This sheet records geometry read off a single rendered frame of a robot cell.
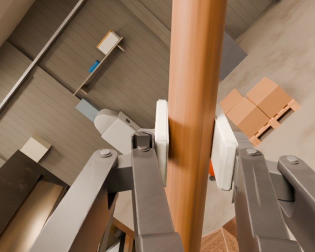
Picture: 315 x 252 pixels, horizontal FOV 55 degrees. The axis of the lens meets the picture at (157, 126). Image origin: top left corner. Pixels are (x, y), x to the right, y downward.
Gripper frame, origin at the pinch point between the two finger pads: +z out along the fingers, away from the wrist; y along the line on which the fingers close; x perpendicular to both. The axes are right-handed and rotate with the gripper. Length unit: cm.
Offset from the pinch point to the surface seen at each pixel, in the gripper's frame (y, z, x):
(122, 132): -99, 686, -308
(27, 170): -84, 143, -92
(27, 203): -76, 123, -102
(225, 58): 125, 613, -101
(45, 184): -74, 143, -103
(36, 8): -314, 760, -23
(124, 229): -25, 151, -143
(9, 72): -399, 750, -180
